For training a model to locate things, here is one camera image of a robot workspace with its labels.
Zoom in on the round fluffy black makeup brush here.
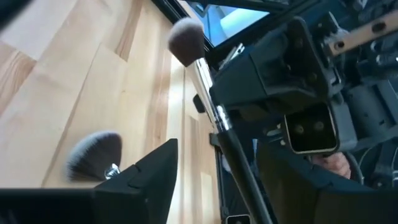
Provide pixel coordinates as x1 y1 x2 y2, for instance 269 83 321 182
167 17 274 224

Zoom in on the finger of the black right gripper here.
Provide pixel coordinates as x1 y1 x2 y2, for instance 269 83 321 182
192 94 206 114
208 17 335 110

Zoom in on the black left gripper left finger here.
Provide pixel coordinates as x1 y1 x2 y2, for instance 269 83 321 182
0 138 179 224

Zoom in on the black fan makeup brush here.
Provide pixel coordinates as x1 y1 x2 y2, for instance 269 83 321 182
64 130 124 183

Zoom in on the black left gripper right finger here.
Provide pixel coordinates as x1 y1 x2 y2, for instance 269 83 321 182
256 140 398 224

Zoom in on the person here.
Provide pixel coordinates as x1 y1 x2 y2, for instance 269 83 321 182
310 152 352 180

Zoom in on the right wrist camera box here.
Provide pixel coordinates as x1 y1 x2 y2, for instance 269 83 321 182
281 93 358 156

